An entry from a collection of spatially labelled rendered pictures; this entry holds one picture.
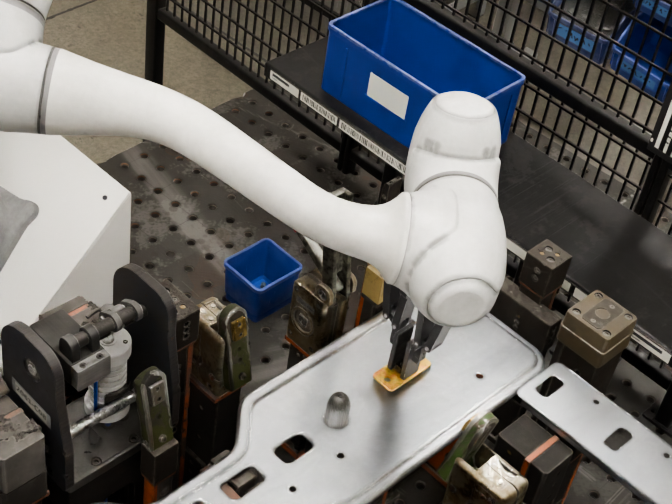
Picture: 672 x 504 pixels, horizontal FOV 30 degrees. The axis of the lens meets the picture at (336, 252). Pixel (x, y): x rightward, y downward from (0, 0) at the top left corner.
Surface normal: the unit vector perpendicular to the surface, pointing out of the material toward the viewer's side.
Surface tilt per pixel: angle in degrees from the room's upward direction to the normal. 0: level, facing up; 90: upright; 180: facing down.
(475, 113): 6
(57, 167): 43
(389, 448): 0
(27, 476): 90
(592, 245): 0
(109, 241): 90
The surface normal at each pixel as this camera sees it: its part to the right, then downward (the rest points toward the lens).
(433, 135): -0.67, 0.03
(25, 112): 0.09, 0.60
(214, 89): 0.13, -0.74
